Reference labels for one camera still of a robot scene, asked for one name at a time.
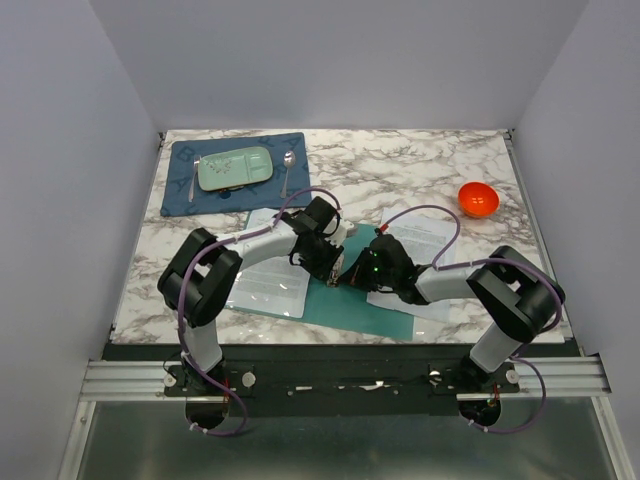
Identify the printed paper sheet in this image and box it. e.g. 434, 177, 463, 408
226, 256, 310, 319
367, 211, 456, 323

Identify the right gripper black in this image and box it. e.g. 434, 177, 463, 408
338, 248, 396, 293

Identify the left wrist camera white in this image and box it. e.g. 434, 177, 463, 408
329, 220, 358, 246

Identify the aluminium rail frame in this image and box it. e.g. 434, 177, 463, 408
58, 356, 636, 479

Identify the printed paper sheet bottom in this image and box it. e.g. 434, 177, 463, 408
367, 211, 456, 323

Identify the green divided plate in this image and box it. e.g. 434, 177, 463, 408
197, 147, 274, 192

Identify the metal folder clip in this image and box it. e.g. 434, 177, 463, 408
326, 253, 345, 288

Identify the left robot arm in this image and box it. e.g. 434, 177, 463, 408
157, 197, 357, 395

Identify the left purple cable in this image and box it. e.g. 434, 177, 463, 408
177, 186, 346, 437

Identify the silver fork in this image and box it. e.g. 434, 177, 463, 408
188, 155, 201, 203

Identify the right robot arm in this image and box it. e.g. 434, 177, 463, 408
338, 234, 566, 392

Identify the orange bowl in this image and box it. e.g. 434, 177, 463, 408
457, 182, 500, 219

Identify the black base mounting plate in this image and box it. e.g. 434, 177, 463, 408
101, 345, 519, 426

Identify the printed paper sheet top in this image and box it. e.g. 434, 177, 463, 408
226, 256, 310, 319

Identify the silver spoon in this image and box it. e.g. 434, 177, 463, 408
280, 150, 297, 199

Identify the teal file folder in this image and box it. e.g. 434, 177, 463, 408
224, 222, 417, 342

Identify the blue placemat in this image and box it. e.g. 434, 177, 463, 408
160, 132, 311, 217

